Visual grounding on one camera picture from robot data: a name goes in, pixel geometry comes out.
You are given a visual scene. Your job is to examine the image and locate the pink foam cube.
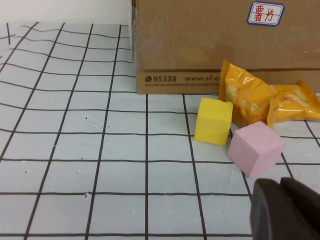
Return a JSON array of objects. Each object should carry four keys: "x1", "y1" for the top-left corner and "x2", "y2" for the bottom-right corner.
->
[{"x1": 226, "y1": 120, "x2": 287, "y2": 179}]

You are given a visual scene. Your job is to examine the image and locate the cardboard box printed F2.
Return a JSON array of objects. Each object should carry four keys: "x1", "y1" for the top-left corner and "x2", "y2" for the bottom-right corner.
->
[{"x1": 129, "y1": 0, "x2": 320, "y2": 95}]

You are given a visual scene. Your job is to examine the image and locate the yellow foam cube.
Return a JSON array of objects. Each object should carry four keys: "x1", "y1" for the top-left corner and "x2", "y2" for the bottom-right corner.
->
[{"x1": 194, "y1": 97, "x2": 234, "y2": 147}]

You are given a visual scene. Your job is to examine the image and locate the orange cracker snack packet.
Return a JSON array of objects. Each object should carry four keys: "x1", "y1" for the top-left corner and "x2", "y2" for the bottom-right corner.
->
[{"x1": 266, "y1": 79, "x2": 320, "y2": 126}]

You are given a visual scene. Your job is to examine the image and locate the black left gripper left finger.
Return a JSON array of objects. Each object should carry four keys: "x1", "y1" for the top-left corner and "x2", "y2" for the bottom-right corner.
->
[{"x1": 249, "y1": 177, "x2": 305, "y2": 240}]

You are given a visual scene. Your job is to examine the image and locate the plain orange snack packet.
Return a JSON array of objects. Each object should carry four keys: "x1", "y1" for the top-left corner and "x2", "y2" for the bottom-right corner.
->
[{"x1": 218, "y1": 59, "x2": 279, "y2": 130}]

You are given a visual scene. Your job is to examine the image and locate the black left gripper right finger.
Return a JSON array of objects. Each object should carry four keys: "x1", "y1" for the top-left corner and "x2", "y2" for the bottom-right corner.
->
[{"x1": 279, "y1": 176, "x2": 320, "y2": 240}]

